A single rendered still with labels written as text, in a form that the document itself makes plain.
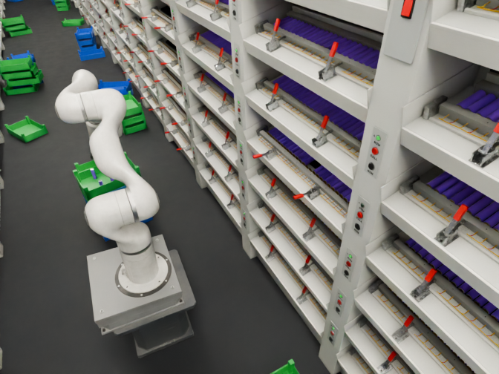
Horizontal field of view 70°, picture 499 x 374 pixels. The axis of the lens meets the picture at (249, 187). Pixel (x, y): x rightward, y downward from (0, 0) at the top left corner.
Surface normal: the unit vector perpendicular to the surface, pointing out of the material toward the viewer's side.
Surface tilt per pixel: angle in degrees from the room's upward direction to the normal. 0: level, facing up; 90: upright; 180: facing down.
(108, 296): 3
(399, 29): 90
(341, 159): 15
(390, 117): 90
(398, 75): 90
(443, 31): 105
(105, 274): 3
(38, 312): 0
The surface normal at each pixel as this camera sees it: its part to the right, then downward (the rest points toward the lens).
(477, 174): -0.84, 0.51
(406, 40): -0.88, 0.32
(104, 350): -0.03, -0.78
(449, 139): -0.26, -0.66
